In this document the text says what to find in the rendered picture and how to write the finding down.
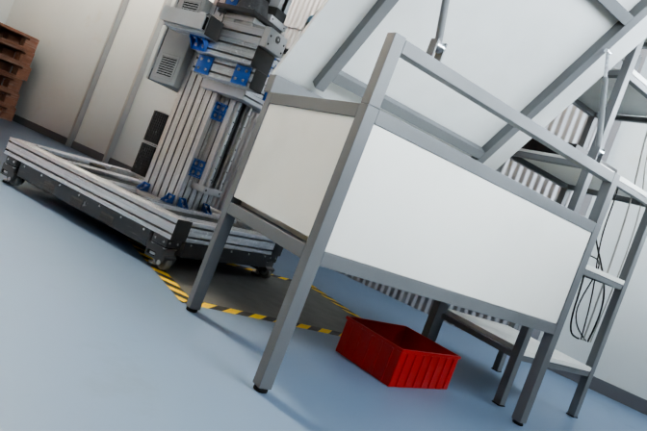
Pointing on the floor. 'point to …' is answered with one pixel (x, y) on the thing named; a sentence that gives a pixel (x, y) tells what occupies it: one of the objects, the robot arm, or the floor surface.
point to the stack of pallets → (12, 38)
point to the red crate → (397, 354)
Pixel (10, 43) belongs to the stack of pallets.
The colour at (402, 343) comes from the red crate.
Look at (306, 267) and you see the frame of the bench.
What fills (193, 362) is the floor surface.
